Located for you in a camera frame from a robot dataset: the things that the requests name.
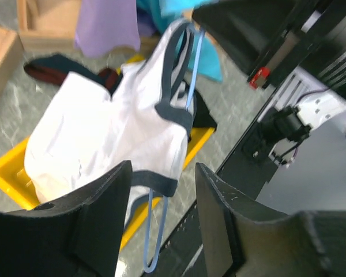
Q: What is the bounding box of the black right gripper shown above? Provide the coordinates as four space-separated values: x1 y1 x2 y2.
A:
193 0 346 89

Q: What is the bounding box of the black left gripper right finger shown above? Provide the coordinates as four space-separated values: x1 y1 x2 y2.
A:
195 162 346 277

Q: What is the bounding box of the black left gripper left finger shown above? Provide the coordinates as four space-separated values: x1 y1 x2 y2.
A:
0 161 132 276

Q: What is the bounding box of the blue wire hanger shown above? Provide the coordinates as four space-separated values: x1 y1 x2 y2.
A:
143 28 205 274

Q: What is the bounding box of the white navy-trimmed tank top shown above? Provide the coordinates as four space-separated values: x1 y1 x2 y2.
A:
24 19 196 211

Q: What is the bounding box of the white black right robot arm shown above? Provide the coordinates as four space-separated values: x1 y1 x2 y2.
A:
192 1 346 166

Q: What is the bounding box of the turquoise t-shirt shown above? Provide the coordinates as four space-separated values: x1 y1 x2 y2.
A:
135 0 223 83

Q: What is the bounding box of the yellow plastic tray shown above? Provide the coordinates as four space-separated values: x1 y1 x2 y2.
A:
0 54 215 246

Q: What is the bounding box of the black garment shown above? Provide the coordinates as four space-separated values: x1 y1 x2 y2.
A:
176 89 217 143

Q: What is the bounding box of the purple blue t-shirt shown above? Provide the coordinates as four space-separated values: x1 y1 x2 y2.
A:
73 0 159 58

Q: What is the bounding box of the right wooden clothes rack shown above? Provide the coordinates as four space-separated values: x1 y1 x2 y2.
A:
17 1 160 55

